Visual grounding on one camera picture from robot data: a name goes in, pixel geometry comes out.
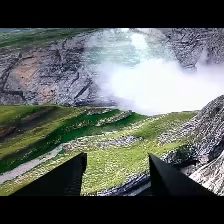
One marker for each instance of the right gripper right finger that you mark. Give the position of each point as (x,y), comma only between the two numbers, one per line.
(170,183)

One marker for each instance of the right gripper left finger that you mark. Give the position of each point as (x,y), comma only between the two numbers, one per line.
(63,180)

